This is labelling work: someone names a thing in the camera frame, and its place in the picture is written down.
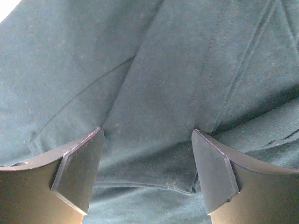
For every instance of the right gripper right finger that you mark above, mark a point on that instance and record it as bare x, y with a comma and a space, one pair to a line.
238, 189

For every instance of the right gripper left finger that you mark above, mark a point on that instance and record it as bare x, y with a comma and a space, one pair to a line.
54, 187

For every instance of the black t shirt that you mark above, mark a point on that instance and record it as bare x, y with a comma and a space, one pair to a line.
149, 72

